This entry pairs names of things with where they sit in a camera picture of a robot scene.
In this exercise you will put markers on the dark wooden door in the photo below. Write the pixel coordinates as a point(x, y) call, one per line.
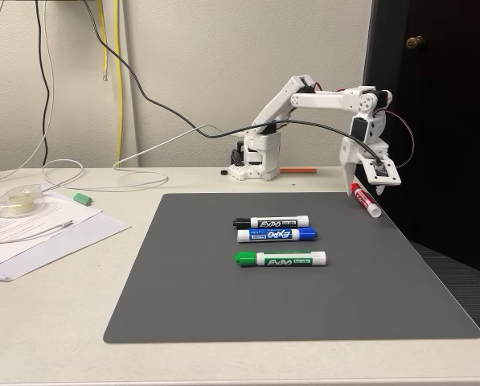
point(444, 120)

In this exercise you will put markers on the plain white paper sheet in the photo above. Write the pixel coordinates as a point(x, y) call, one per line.
point(83, 237)

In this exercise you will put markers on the grey rubber mat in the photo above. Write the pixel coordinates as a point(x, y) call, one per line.
point(263, 301)

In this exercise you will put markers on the brass door knob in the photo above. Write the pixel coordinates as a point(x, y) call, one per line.
point(415, 42)

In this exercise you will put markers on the orange marker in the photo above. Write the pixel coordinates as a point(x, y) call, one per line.
point(298, 170)

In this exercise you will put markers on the printed white paper sheet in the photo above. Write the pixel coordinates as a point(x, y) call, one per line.
point(42, 219)

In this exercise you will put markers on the clear tape dispenser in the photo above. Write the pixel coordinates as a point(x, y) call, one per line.
point(18, 201)

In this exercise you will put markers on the black dry erase marker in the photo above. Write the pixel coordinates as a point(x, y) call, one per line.
point(276, 222)

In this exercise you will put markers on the red dry erase marker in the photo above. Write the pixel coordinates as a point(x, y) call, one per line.
point(364, 198)

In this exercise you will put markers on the white gripper camera module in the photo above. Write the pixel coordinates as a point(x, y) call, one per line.
point(384, 173)

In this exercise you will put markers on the green dry erase marker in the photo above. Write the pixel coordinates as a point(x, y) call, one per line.
point(284, 259)

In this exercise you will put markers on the blue dry erase marker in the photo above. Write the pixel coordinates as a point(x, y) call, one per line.
point(276, 235)

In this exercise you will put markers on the small green cap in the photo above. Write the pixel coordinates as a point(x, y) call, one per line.
point(82, 199)

